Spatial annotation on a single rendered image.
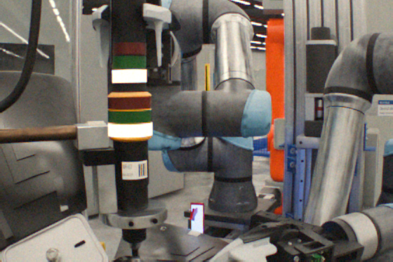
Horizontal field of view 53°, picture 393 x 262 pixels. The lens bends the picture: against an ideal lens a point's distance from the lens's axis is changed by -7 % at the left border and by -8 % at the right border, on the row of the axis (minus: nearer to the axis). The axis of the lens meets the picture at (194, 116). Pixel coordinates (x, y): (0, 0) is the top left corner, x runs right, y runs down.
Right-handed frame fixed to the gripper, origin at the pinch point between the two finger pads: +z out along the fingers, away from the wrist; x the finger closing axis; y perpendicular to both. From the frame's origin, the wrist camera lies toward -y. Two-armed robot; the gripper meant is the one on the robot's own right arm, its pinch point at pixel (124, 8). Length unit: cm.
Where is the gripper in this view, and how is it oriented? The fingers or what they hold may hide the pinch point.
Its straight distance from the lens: 40.9
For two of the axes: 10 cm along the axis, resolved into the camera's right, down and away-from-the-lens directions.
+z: -0.2, 0.8, -10.0
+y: 0.1, 10.0, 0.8
